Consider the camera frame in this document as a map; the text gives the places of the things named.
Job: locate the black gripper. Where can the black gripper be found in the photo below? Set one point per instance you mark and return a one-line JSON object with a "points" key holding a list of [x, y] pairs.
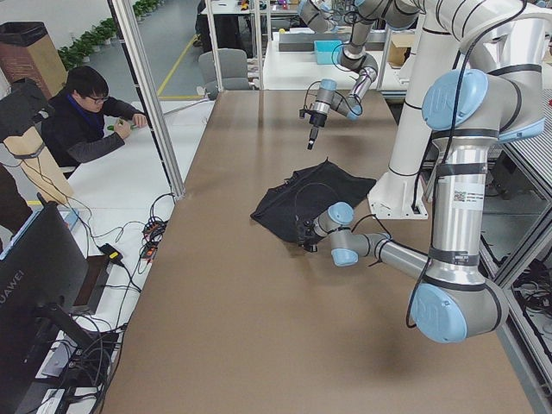
{"points": [[307, 233], [317, 119]]}

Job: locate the black t-shirt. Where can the black t-shirt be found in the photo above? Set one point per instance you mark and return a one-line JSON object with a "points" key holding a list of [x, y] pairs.
{"points": [[307, 194]]}

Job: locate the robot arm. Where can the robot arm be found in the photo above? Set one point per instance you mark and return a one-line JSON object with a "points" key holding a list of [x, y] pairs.
{"points": [[352, 56], [451, 300]]}

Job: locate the blue plastic bin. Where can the blue plastic bin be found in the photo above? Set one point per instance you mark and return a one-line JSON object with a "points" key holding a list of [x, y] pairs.
{"points": [[327, 52]]}

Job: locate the grey office chair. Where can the grey office chair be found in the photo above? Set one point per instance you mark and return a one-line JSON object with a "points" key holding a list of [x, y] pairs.
{"points": [[234, 69]]}

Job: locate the seated person in black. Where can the seated person in black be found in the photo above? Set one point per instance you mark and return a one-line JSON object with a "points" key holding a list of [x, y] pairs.
{"points": [[87, 123]]}

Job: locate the black computer monitor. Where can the black computer monitor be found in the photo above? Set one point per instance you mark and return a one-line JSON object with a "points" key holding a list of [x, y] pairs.
{"points": [[41, 276]]}

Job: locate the aluminium frame post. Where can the aluminium frame post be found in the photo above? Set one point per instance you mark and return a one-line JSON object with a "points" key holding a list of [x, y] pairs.
{"points": [[128, 33]]}

